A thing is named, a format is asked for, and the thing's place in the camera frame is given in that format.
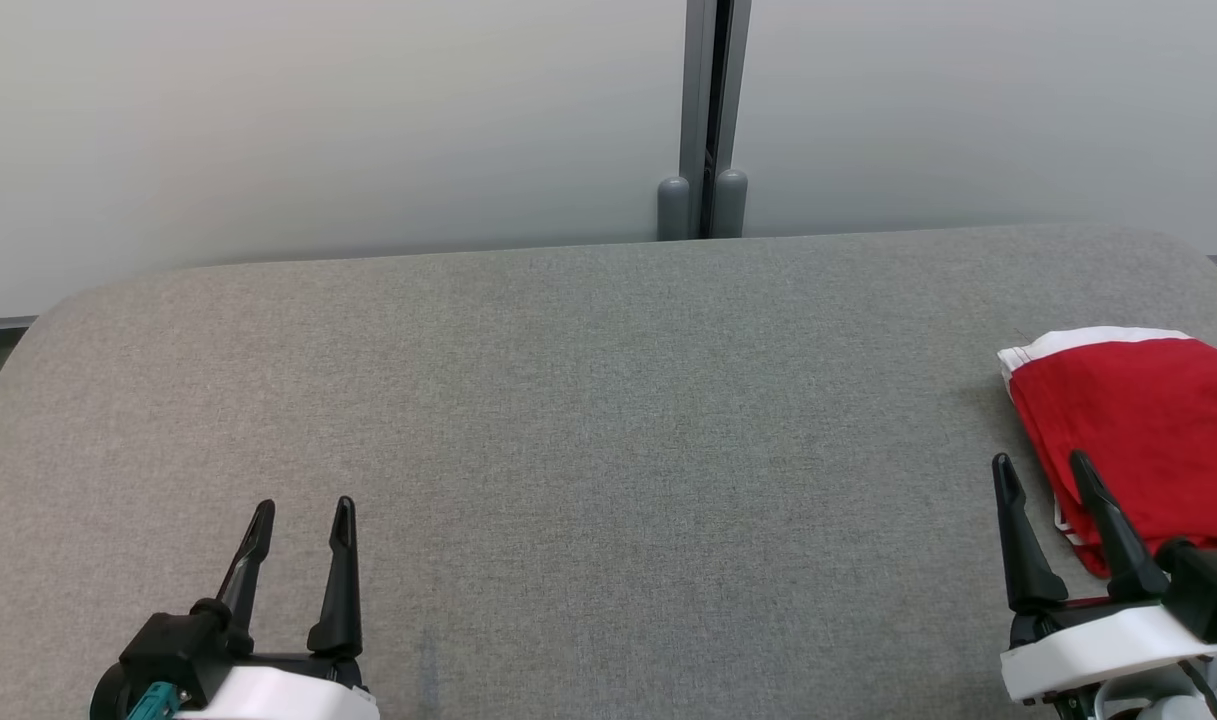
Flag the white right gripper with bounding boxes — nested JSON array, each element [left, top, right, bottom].
[[990, 449, 1217, 707]]

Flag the red white basketball shorts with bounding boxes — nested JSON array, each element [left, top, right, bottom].
[[997, 326, 1217, 580]]

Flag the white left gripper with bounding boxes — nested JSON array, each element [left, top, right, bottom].
[[172, 496, 382, 720]]

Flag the grey fabric sofa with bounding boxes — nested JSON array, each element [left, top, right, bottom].
[[0, 224, 1217, 720]]

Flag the teal left camera connector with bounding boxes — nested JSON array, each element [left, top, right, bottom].
[[125, 681, 188, 720]]

